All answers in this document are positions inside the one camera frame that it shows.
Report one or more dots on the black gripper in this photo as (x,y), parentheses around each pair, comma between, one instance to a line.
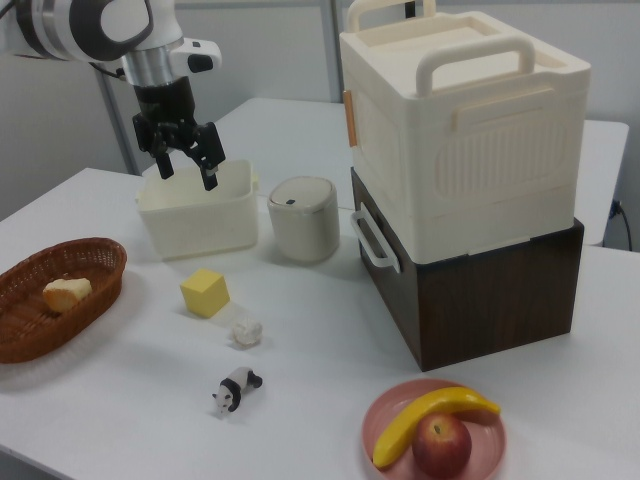
(167,107)

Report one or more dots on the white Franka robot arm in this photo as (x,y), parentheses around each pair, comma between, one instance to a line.
(75,25)

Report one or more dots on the small beige trash can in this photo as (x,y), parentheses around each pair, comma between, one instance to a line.
(303,220)

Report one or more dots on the white plastic basket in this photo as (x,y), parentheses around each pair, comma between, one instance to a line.
(200,220)

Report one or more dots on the yellow cube block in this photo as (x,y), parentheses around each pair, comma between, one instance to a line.
(202,292)

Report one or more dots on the piece of bread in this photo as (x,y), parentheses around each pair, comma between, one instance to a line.
(66,293)

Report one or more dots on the crumpled white paper ball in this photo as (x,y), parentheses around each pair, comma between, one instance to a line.
(247,332)

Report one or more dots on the brown wicker basket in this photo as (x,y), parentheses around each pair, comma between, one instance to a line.
(30,320)

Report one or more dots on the panda figurine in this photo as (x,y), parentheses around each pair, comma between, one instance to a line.
(235,390)

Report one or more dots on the cream plastic storage box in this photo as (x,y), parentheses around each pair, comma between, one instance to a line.
(470,140)

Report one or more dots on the dark brown wooden box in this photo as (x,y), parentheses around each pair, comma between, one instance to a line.
(480,305)

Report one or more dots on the yellow banana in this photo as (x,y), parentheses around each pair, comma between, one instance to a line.
(430,415)

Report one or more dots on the red apple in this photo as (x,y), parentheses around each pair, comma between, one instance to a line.
(441,445)

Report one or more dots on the pink plate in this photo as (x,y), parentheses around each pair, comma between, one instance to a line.
(480,450)

